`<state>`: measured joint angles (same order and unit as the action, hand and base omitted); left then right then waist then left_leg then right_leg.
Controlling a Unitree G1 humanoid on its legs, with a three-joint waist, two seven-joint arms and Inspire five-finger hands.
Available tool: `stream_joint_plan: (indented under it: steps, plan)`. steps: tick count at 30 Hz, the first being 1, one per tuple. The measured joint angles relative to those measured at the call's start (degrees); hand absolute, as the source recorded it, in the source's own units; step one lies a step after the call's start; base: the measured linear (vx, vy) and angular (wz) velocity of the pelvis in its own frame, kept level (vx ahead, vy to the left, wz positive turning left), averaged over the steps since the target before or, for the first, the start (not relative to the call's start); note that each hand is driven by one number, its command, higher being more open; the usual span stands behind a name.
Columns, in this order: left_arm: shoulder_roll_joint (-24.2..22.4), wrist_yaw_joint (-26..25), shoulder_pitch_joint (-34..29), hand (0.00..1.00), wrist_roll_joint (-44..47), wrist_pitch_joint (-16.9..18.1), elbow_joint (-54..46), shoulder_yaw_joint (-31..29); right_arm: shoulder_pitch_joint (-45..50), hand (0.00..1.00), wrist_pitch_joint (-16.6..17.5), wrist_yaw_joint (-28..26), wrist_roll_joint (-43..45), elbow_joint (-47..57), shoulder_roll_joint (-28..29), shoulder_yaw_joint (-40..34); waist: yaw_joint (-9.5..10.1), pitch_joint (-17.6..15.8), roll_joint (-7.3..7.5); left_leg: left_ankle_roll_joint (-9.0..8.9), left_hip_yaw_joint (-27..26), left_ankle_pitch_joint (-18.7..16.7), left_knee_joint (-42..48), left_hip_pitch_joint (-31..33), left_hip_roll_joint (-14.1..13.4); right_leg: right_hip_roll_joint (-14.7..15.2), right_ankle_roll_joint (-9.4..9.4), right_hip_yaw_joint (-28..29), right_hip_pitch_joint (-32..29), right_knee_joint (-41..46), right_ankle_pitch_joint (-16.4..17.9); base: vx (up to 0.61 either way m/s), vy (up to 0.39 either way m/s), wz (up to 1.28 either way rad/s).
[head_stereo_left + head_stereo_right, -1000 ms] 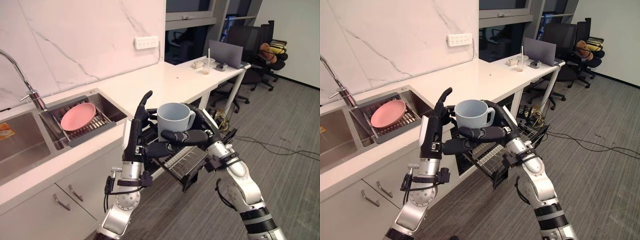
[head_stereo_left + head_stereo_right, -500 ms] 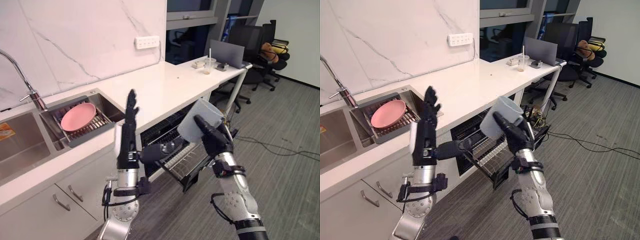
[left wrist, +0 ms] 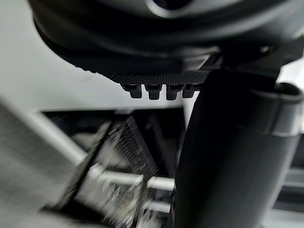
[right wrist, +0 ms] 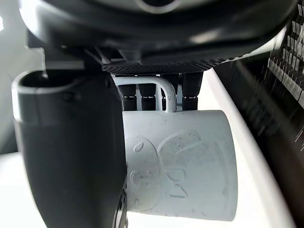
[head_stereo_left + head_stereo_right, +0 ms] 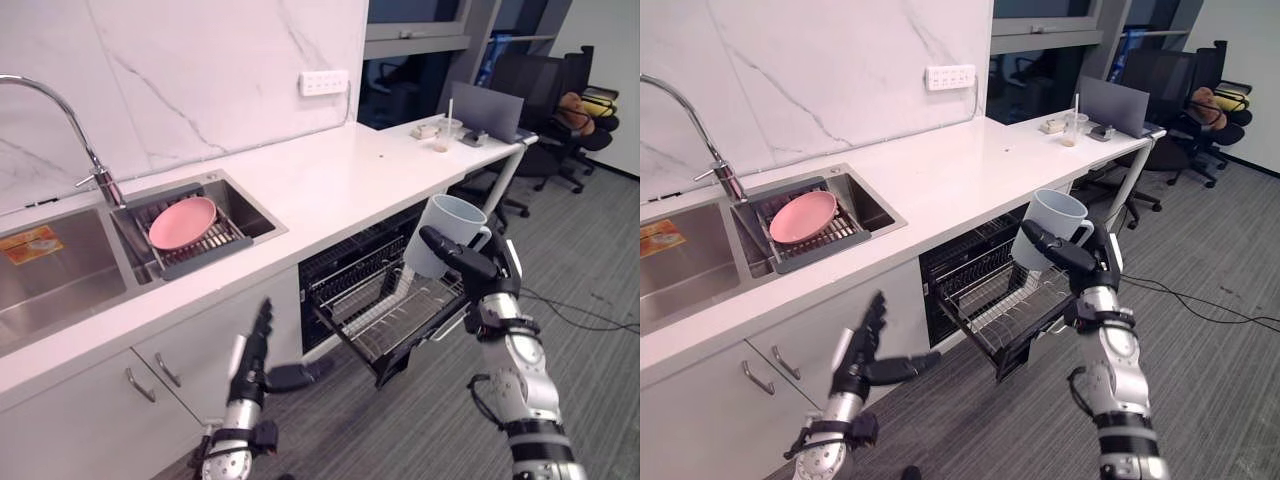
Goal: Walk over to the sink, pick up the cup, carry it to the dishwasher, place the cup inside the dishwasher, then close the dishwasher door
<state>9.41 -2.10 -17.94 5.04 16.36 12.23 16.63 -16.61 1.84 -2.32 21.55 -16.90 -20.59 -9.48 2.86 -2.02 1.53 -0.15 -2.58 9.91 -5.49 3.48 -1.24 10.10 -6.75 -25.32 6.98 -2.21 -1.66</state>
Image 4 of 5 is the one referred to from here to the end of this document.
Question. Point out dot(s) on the pale grey embossed plastic cup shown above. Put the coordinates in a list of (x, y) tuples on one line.
[(190, 166)]

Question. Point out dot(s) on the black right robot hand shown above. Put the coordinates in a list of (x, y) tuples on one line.
[(71, 142)]

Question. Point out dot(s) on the white sink basin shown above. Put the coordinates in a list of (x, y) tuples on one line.
[(251, 171)]

